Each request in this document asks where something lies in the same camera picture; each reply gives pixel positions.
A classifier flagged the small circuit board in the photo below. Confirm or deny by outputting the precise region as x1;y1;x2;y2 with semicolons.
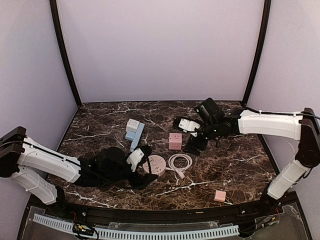
72;223;95;236

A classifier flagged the pink round power strip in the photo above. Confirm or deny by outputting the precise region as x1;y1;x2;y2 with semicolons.
148;155;166;177

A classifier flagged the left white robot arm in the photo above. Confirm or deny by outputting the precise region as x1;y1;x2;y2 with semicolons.
0;126;158;206

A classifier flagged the right black frame post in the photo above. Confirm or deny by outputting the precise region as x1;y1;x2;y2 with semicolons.
241;0;272;107

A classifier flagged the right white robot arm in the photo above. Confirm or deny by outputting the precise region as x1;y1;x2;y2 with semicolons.
175;107;320;204

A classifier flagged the blue cube plug adapter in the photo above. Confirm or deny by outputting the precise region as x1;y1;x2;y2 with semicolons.
125;131;136;142

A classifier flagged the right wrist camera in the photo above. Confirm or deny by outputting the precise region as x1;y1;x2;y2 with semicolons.
173;117;201;137

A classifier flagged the grey slotted cable duct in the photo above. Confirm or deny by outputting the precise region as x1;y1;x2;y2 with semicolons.
32;213;239;240

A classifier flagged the blue power strip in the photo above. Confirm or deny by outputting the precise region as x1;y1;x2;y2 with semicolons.
130;123;145;152

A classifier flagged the pink small plug adapter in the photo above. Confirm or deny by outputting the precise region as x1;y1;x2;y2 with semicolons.
214;190;227;202

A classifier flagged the left black frame post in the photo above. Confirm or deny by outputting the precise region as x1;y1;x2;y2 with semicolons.
49;0;82;109

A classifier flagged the white cable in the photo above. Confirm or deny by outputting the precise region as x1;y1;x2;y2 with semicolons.
164;153;194;180

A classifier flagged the black frame post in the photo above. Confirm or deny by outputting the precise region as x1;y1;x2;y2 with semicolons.
49;0;82;109
241;0;272;107

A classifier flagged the black front table rail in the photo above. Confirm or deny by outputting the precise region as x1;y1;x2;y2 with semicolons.
66;201;263;225

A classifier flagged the white cube socket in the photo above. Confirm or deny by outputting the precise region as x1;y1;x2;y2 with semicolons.
125;118;140;133

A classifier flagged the pink cube socket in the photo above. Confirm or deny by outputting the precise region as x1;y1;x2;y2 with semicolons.
168;133;183;150

